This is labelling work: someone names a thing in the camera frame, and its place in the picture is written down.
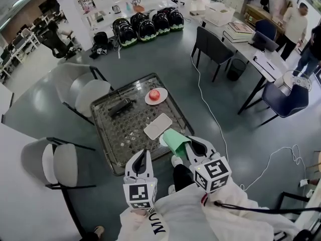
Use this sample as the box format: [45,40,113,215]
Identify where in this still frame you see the person's black trousers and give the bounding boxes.
[173,164,196,193]

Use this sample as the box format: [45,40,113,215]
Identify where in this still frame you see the glass-top rattan table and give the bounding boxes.
[89,72,196,177]

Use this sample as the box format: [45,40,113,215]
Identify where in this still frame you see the person's white jacket torso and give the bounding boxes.
[150,191,301,241]

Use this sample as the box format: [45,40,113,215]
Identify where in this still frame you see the white office desks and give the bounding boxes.
[0,31,41,77]

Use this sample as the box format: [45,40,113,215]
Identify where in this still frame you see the long grey desk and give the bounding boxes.
[200,16,289,115]

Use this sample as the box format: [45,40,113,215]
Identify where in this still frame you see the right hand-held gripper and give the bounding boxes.
[185,136,232,193]

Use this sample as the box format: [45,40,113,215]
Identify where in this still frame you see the white storage crate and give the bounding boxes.
[205,3,236,27]

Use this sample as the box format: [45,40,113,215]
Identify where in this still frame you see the person's left forearm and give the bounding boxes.
[119,208,166,241]

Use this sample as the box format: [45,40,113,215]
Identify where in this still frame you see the dark grey chair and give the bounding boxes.
[191,26,235,82]

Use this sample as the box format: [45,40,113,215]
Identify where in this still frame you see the person's right white shoe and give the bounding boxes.
[171,155,184,167]

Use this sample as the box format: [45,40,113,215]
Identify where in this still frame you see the grey chair black frame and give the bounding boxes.
[20,136,97,190]
[51,62,115,127]

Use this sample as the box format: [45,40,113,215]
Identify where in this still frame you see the dark blue chair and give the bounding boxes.
[255,19,278,42]
[255,81,309,128]

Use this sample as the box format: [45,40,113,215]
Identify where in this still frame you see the black floor bag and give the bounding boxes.
[89,31,110,59]

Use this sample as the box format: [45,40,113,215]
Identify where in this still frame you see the white rectangular tray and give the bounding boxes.
[143,113,173,140]

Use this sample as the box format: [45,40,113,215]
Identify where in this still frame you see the brown cover book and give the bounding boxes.
[228,21,254,34]

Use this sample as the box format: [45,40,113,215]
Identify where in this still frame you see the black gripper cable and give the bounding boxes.
[214,201,321,215]

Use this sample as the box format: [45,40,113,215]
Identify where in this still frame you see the wooden cabinet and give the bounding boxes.
[244,3,285,35]

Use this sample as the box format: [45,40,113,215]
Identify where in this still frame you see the black metal frame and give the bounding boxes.
[273,191,311,217]

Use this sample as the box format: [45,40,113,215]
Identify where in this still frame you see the white floor cable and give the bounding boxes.
[192,55,308,192]

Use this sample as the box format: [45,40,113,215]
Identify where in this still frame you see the black mesh wastebasket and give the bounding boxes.
[227,58,247,82]

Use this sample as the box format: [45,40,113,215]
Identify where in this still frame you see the round glass side table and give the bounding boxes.
[280,69,313,95]

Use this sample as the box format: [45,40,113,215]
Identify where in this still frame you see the black remote handset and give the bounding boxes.
[108,97,137,117]

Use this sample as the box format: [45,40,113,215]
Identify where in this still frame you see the dark grey laptop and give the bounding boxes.
[248,31,280,52]

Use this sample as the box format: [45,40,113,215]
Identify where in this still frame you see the person's right forearm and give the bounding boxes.
[203,178,261,210]

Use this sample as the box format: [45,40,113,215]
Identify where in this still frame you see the green cup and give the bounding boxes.
[163,128,193,158]

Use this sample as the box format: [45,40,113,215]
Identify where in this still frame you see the white paper pad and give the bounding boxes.
[252,50,288,79]

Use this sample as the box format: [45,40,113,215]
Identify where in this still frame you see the red apple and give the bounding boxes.
[148,89,161,101]

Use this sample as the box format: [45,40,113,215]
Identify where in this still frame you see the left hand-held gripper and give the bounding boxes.
[122,149,158,210]

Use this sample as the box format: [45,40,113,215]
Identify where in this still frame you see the white plate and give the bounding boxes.
[144,87,168,105]

